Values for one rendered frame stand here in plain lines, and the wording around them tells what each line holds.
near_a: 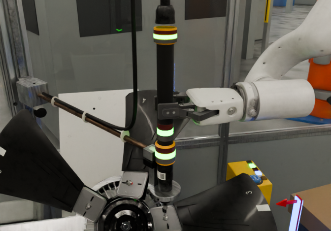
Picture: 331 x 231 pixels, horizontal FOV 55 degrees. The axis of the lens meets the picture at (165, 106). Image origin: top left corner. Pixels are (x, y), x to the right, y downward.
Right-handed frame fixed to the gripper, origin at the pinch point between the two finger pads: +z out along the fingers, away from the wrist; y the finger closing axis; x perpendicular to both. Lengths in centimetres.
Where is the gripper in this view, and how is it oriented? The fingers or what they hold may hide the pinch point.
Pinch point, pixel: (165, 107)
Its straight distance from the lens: 65.0
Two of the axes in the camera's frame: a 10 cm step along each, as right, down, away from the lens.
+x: 0.1, -9.3, -3.7
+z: -9.8, 0.6, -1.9
